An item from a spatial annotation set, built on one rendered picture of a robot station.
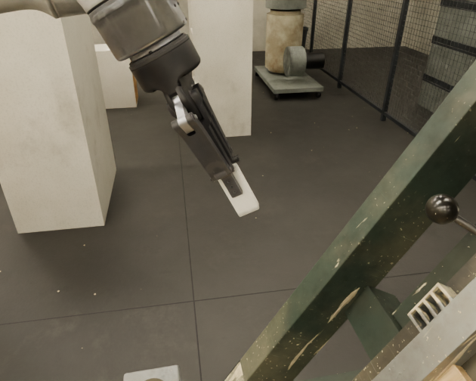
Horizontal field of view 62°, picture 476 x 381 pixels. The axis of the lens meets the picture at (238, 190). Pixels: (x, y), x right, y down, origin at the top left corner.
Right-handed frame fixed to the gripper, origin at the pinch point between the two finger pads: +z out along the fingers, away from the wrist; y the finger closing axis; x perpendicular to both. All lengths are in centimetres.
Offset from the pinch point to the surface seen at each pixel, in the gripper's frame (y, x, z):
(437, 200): -4.5, -22.1, 9.8
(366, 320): 7.7, -7.3, 39.9
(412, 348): -7.3, -12.6, 30.7
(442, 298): -2.7, -19.4, 28.3
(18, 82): 188, 131, -29
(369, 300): 10.4, -9.3, 38.1
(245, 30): 363, 6, 27
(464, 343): -10.7, -18.8, 28.0
